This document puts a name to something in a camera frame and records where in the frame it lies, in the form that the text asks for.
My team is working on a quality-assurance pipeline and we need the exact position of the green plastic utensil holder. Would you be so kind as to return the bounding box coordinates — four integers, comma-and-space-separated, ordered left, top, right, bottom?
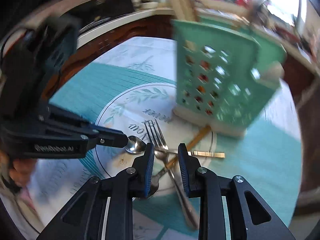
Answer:
172, 18, 286, 137

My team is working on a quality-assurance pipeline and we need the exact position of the floral teal tablecloth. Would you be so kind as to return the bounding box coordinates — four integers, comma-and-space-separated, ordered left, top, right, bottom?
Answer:
28, 37, 301, 239

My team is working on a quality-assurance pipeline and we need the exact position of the person's left hand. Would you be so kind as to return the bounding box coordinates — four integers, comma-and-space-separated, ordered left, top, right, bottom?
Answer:
1, 151, 37, 194

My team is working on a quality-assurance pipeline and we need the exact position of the steel fork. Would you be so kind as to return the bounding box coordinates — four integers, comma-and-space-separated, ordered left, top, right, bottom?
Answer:
145, 120, 199, 230

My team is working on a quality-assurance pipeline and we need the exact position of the large steel spoon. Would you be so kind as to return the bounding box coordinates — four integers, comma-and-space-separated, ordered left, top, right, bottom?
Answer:
147, 167, 168, 199

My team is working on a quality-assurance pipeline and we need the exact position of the wooden-handled utensil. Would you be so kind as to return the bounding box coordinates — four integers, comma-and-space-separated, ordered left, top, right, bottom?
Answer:
165, 125, 212, 168

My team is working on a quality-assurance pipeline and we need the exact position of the small steel spoon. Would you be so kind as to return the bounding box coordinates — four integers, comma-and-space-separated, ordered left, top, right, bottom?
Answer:
125, 135, 146, 154

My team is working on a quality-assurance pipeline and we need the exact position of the gold-handled knife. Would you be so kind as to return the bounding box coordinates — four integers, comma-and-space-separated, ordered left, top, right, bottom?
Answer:
157, 149, 226, 158

